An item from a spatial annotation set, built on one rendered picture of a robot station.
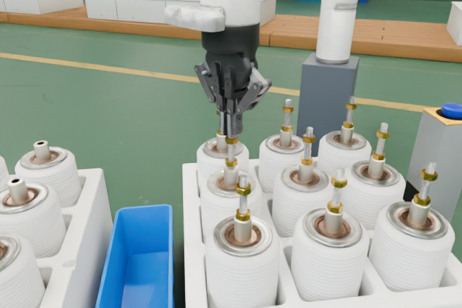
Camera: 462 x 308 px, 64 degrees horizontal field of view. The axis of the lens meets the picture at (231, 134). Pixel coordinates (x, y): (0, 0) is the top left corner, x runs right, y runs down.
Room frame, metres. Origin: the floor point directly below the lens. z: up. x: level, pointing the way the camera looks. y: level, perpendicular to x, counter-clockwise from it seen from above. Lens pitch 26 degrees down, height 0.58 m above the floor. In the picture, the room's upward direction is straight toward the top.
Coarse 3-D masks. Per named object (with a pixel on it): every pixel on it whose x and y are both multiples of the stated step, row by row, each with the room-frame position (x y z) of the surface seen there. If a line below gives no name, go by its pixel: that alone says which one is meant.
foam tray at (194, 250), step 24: (192, 168) 0.65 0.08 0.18; (192, 192) 0.56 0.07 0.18; (192, 216) 0.50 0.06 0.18; (264, 216) 0.50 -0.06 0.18; (192, 240) 0.44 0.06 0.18; (288, 240) 0.44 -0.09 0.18; (192, 264) 0.39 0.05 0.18; (288, 264) 0.43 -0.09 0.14; (456, 264) 0.39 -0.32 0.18; (192, 288) 0.35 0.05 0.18; (288, 288) 0.35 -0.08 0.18; (360, 288) 0.38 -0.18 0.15; (384, 288) 0.35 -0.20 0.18; (432, 288) 0.35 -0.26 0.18; (456, 288) 0.35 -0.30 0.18
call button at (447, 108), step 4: (444, 104) 0.62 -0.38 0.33; (448, 104) 0.62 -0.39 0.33; (452, 104) 0.62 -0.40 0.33; (456, 104) 0.62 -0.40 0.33; (460, 104) 0.62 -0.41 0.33; (444, 108) 0.61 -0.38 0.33; (448, 108) 0.60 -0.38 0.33; (452, 108) 0.60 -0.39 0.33; (456, 108) 0.60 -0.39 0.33; (460, 108) 0.60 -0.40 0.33; (444, 112) 0.61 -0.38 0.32; (448, 112) 0.60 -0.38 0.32; (452, 112) 0.60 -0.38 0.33; (456, 112) 0.59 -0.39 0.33; (460, 112) 0.59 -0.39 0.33; (452, 116) 0.60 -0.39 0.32; (456, 116) 0.60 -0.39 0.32; (460, 116) 0.60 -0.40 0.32
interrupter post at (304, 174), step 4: (300, 164) 0.50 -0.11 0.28; (312, 164) 0.49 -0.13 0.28; (300, 168) 0.49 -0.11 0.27; (304, 168) 0.49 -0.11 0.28; (308, 168) 0.49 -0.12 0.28; (312, 168) 0.49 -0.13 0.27; (300, 172) 0.49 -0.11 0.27; (304, 172) 0.49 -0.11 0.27; (308, 172) 0.49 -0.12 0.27; (312, 172) 0.50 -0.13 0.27; (300, 176) 0.49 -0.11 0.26; (304, 176) 0.49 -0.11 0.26; (308, 176) 0.49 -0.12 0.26; (300, 180) 0.49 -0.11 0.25; (304, 180) 0.49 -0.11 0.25; (308, 180) 0.49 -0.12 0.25
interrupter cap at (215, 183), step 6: (216, 174) 0.51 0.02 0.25; (222, 174) 0.51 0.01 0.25; (240, 174) 0.51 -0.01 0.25; (246, 174) 0.51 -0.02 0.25; (210, 180) 0.49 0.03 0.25; (216, 180) 0.49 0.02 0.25; (222, 180) 0.50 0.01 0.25; (252, 180) 0.49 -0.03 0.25; (210, 186) 0.47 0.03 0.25; (216, 186) 0.47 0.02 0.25; (222, 186) 0.48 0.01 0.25; (252, 186) 0.47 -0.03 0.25; (216, 192) 0.46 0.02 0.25; (222, 192) 0.46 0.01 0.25; (228, 192) 0.46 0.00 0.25; (234, 192) 0.46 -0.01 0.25
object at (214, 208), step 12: (204, 192) 0.47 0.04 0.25; (252, 192) 0.46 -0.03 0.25; (204, 204) 0.46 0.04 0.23; (216, 204) 0.44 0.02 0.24; (228, 204) 0.44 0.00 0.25; (252, 204) 0.45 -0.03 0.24; (204, 216) 0.46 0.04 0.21; (216, 216) 0.44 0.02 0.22; (228, 216) 0.44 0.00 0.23; (204, 228) 0.47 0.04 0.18; (204, 240) 0.46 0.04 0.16
